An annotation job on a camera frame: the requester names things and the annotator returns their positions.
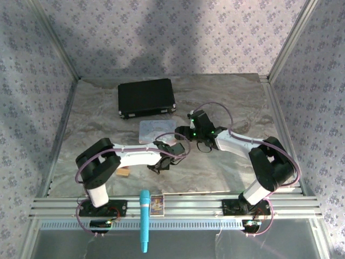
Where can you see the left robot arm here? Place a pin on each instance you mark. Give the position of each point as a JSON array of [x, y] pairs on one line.
[[134, 155]]

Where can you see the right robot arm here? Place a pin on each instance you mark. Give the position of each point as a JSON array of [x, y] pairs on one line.
[[269, 164]]

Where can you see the small wooden block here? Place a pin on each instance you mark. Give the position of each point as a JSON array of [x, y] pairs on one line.
[[123, 173]]

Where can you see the small printed card box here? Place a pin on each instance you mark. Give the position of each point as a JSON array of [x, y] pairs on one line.
[[157, 205]]

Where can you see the blue toy microphone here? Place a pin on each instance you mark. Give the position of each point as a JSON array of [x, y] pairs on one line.
[[144, 215]]

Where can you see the black hard case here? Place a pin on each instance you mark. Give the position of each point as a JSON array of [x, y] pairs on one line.
[[147, 97]]

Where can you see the aluminium front frame rails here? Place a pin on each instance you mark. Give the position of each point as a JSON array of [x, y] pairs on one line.
[[188, 205]]

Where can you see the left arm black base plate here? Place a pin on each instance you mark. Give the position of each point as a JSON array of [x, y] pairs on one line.
[[118, 207]]

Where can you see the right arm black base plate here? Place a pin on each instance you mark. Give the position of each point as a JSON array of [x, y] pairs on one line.
[[229, 207]]

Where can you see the aluminium right side rail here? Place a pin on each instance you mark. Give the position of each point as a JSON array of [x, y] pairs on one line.
[[283, 135]]

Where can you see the aluminium rail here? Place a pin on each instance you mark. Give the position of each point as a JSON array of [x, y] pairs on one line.
[[59, 135], [283, 135]]

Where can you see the aluminium left side rail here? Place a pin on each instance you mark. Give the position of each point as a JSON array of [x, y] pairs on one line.
[[59, 135]]

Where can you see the aluminium right corner post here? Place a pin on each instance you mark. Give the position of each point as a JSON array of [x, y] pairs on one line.
[[293, 37]]

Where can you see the aluminium corner post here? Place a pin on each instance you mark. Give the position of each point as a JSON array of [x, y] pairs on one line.
[[54, 37], [293, 37]]

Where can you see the aluminium left corner post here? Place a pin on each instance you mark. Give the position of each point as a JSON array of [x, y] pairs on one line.
[[54, 37]]

